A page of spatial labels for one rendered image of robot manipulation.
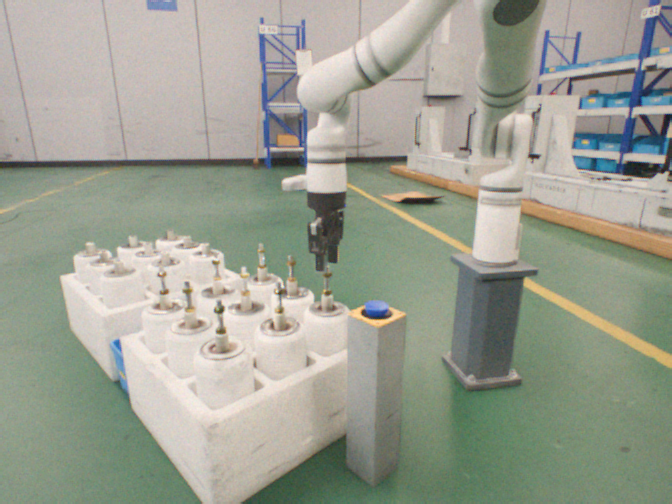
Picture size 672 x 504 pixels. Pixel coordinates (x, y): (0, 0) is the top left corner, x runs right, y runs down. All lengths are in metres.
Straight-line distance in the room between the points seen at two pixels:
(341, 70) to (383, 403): 0.55
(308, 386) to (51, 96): 7.04
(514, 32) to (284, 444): 0.74
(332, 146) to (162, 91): 6.53
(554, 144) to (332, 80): 2.89
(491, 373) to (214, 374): 0.68
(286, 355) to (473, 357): 0.50
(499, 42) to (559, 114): 2.91
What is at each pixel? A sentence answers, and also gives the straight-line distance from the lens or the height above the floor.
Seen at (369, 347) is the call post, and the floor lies 0.27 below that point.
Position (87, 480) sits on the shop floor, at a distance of 0.98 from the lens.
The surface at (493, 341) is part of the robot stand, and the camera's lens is 1.10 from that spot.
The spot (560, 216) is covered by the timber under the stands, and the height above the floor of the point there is 0.05.
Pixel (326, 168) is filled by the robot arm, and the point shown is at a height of 0.54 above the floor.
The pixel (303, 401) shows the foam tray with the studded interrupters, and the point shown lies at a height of 0.13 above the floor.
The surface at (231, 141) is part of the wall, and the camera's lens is 7.16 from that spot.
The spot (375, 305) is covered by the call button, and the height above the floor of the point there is 0.33.
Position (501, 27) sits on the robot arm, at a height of 0.73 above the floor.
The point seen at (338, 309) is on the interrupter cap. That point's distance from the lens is 0.87.
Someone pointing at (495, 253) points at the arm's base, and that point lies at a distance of 1.04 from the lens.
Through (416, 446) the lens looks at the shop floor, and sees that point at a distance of 0.95.
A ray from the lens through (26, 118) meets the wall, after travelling 7.72.
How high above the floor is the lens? 0.61
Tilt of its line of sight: 18 degrees down
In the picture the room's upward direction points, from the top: straight up
